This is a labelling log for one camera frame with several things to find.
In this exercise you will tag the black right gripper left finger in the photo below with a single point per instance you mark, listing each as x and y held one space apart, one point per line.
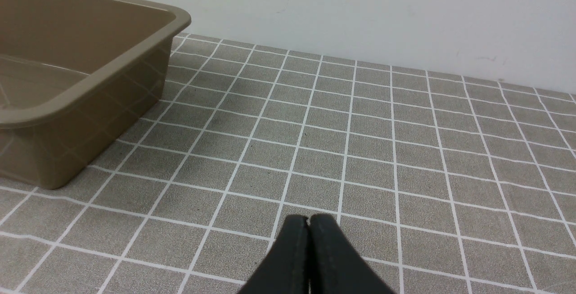
285 268

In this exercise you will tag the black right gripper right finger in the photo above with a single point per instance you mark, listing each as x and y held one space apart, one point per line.
337 267

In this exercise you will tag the olive-brown plastic bin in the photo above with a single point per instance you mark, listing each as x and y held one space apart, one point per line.
75 75

